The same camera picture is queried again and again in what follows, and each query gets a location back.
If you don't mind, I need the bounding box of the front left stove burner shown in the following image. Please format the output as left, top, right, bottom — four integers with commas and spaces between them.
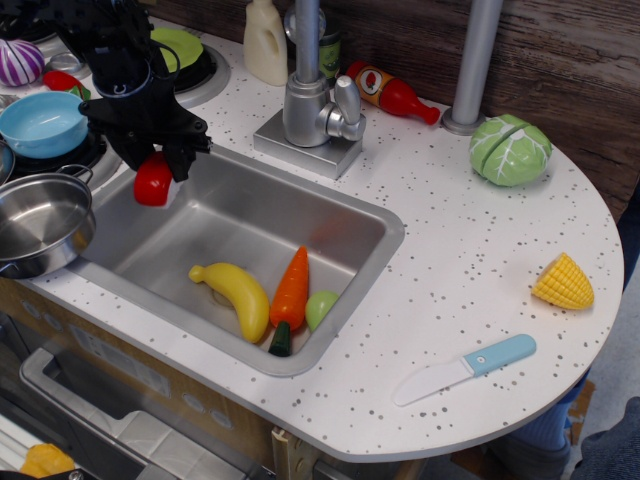
9, 132, 121, 191

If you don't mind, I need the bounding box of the silver toy sink basin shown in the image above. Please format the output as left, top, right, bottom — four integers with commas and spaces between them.
71, 146, 404, 376

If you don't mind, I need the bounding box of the purple striped toy onion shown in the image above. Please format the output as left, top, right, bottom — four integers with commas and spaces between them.
1, 39, 45, 87

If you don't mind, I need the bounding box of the small stainless steel pan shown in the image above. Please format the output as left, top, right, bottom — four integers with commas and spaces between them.
1, 170, 96, 280

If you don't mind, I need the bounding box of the stove burner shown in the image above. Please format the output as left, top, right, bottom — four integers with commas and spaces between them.
9, 132, 121, 191
1, 13, 67, 57
174, 46, 231, 109

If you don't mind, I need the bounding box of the grey vertical support pole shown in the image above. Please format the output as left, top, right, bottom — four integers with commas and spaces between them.
441, 0, 503, 136

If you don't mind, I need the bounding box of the silver toy faucet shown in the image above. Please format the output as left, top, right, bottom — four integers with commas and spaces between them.
253, 1, 366, 179

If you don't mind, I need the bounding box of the green toy cabbage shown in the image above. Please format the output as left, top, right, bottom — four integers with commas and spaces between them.
469, 114, 553, 187

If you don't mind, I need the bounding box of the red and white toy sushi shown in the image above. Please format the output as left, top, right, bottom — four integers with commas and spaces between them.
134, 151, 179, 208

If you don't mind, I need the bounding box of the cream toy detergent bottle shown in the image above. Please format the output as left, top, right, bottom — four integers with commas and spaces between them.
243, 0, 288, 87

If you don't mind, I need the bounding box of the silver stove knob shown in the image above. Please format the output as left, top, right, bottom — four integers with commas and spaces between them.
44, 51, 91, 80

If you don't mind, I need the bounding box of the yellow object at bottom left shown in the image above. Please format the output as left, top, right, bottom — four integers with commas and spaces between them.
20, 444, 75, 479

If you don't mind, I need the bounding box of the yellow toy banana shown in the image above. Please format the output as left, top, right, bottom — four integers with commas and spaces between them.
188, 262, 270, 343

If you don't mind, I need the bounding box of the light blue toy bowl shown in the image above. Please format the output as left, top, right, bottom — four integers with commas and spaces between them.
1, 91, 88, 159

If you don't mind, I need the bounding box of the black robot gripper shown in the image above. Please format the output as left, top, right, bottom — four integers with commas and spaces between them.
79, 83, 210, 183

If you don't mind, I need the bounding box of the light green toy plate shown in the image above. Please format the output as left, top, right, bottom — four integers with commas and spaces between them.
151, 27, 204, 73

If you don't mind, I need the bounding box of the orange toy carrot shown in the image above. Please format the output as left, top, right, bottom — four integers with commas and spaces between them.
269, 246, 309, 357

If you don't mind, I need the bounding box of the green toy can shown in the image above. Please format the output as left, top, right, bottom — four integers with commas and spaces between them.
319, 31, 341, 87

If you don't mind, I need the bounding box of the light green toy lime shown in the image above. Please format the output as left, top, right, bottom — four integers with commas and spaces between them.
305, 290, 339, 331

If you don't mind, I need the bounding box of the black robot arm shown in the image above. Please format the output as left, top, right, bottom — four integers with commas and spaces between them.
1, 1, 210, 182

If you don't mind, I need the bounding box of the yellow toy corn piece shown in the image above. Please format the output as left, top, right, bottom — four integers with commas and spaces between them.
531, 252, 595, 310

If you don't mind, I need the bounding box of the grey oven door handle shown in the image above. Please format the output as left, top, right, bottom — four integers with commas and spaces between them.
20, 348, 266, 479

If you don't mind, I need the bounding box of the red toy ketchup bottle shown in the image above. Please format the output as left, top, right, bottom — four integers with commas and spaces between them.
346, 61, 441, 125

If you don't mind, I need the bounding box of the red toy strawberry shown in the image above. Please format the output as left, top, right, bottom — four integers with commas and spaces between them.
42, 70, 91, 101

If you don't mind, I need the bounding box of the back left stove burner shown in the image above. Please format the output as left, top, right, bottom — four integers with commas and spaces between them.
1, 13, 67, 57

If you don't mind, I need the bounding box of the blue handled white toy knife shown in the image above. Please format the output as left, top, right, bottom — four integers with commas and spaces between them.
392, 334, 537, 407

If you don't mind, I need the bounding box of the back right stove burner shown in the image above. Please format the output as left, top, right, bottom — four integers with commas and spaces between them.
174, 46, 231, 109

